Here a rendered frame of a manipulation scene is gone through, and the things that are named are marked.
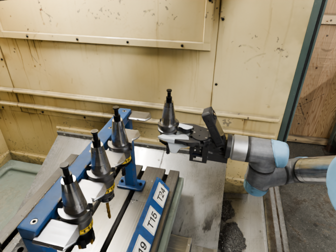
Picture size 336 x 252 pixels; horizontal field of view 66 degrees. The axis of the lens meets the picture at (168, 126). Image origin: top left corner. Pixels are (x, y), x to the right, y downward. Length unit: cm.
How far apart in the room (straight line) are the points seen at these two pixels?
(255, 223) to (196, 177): 32
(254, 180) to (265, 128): 39
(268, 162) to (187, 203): 50
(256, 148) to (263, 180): 11
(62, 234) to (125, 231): 40
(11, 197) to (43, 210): 108
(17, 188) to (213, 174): 107
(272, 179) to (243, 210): 50
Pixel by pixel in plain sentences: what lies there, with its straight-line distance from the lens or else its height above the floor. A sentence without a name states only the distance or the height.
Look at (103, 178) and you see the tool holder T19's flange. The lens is 59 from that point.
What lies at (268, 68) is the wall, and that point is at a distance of 104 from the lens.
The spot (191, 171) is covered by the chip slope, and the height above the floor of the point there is 82.
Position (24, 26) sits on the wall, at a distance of 133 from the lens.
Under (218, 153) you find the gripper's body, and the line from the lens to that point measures 78.
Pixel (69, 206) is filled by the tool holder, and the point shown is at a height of 125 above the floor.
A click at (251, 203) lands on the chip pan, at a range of 133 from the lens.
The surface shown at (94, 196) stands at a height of 122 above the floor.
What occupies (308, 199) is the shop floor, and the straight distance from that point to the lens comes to 247.
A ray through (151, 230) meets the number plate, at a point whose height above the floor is 93.
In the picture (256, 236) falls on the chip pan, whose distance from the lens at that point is 121.
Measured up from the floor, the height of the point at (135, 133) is 122.
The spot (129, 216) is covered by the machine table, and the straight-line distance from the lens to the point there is 93.
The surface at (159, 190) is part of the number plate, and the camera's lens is 93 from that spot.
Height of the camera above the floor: 161
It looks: 32 degrees down
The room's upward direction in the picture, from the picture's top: straight up
